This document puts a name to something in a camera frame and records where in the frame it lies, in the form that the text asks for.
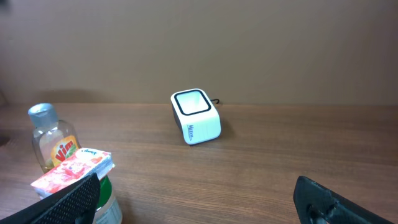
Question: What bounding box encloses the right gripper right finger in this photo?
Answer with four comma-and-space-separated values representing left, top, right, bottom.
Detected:
293, 176, 392, 224

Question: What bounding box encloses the clear Vim dish soap bottle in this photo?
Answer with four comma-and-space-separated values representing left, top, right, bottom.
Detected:
28, 103, 81, 173

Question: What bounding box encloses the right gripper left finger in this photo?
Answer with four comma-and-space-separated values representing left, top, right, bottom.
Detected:
1, 173, 100, 224

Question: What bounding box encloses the red white Kleenex tissue pack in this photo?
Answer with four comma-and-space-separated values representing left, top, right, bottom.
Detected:
30, 148, 115, 199

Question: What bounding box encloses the white barcode scanner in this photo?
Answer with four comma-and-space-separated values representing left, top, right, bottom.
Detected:
170, 88, 221, 145

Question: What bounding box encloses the green lid white jar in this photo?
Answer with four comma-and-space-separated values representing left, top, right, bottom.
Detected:
93, 176, 123, 224

